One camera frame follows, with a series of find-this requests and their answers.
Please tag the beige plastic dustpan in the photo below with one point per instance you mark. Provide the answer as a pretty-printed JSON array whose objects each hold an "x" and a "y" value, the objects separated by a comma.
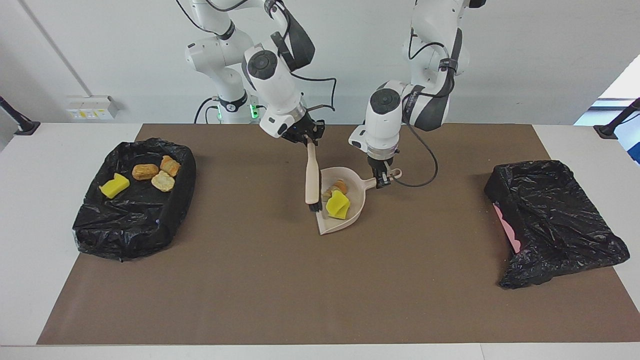
[{"x": 357, "y": 192}]

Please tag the left black-lined bin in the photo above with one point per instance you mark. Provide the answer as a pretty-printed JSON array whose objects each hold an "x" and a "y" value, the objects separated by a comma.
[{"x": 135, "y": 220}]

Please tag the black-lined bin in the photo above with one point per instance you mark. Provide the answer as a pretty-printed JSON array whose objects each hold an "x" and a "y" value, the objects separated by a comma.
[
  {"x": 135, "y": 220},
  {"x": 550, "y": 220}
]

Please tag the striped orange croissant toy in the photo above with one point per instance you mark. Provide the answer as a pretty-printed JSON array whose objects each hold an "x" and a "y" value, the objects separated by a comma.
[
  {"x": 340, "y": 186},
  {"x": 171, "y": 166}
]

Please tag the right black-lined bin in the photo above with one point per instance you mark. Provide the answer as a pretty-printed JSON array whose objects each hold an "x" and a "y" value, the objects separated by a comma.
[{"x": 550, "y": 220}]

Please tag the pink plastic bin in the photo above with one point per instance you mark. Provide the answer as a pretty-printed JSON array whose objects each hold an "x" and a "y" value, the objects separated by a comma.
[{"x": 510, "y": 235}]

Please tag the brown bread roll toy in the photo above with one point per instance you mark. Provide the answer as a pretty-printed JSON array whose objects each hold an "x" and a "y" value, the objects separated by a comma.
[{"x": 145, "y": 172}]

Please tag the yellow sponge piece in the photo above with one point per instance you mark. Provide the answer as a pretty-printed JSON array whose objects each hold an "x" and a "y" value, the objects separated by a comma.
[
  {"x": 114, "y": 186},
  {"x": 338, "y": 206}
]

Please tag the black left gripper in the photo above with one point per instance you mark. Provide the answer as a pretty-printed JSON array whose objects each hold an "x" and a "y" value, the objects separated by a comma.
[{"x": 382, "y": 164}]

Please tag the pale pastry toy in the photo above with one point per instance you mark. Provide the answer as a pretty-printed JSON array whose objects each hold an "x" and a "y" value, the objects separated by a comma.
[{"x": 163, "y": 182}]

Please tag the white wall power outlet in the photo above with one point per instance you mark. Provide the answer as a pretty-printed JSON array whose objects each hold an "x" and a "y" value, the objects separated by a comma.
[{"x": 90, "y": 110}]

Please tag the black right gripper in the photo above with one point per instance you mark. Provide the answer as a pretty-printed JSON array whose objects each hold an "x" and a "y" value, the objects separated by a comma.
[{"x": 302, "y": 130}]

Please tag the beige hand brush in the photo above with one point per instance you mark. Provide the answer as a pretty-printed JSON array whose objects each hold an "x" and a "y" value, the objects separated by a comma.
[{"x": 312, "y": 175}]

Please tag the brown table mat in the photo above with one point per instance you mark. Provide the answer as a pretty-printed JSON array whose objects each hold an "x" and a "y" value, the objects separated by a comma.
[{"x": 250, "y": 300}]

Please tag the black clamp stand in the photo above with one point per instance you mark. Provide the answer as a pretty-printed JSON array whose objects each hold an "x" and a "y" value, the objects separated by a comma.
[
  {"x": 607, "y": 131},
  {"x": 25, "y": 126}
]

